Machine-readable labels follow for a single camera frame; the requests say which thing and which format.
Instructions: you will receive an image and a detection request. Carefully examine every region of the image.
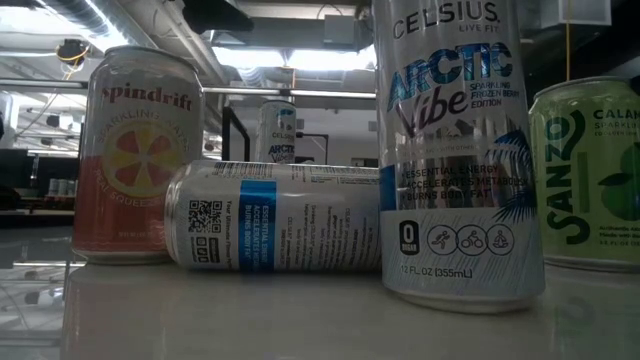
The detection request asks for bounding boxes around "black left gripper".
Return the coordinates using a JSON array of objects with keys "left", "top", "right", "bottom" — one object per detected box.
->
[{"left": 182, "top": 0, "right": 255, "bottom": 35}]

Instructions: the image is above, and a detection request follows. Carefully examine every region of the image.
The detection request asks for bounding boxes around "white Celsius Arctic Vibe can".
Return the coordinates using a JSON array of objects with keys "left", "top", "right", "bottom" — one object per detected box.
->
[
  {"left": 163, "top": 159, "right": 384, "bottom": 274},
  {"left": 255, "top": 99, "right": 298, "bottom": 164},
  {"left": 372, "top": 0, "right": 547, "bottom": 315}
]

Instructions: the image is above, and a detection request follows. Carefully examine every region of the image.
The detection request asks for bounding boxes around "red-white Spindrift can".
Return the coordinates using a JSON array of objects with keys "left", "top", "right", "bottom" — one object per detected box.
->
[{"left": 72, "top": 44, "right": 206, "bottom": 265}]

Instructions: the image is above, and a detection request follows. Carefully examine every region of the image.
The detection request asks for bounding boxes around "green Sanzo can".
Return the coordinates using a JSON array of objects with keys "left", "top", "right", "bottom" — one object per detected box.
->
[{"left": 528, "top": 75, "right": 640, "bottom": 274}]

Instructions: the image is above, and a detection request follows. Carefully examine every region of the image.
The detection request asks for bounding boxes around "bright ceiling light panel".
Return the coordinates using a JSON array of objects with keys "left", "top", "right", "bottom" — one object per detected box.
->
[{"left": 212, "top": 45, "right": 377, "bottom": 71}]

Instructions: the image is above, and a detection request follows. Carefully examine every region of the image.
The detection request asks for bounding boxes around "wooden tray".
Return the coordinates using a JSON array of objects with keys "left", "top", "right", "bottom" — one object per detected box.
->
[{"left": 221, "top": 105, "right": 330, "bottom": 166}]

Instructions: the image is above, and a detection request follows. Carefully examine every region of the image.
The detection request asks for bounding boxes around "grey horizontal ceiling pipe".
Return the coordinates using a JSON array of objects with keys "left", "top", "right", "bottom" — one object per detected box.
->
[{"left": 0, "top": 76, "right": 377, "bottom": 100}]

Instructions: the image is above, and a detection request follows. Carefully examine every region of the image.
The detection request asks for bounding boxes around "background storage rack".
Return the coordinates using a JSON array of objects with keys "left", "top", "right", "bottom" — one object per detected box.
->
[{"left": 0, "top": 147, "right": 81, "bottom": 219}]

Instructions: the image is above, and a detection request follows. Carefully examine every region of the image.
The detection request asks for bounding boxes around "white ceiling box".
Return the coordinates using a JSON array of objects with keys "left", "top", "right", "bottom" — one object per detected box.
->
[{"left": 539, "top": 0, "right": 612, "bottom": 27}]

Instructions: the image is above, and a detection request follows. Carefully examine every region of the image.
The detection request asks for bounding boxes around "grey ceiling air duct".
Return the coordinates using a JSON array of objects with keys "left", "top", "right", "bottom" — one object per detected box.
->
[{"left": 212, "top": 14, "right": 375, "bottom": 53}]

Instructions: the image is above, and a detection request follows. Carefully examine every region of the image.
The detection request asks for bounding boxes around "ceiling cord reel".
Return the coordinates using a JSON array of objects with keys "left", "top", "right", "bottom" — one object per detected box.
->
[{"left": 54, "top": 38, "right": 91, "bottom": 66}]

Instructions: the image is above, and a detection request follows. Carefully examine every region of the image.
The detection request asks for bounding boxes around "yellow hanging cord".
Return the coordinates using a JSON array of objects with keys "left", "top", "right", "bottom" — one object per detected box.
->
[{"left": 564, "top": 0, "right": 572, "bottom": 81}]

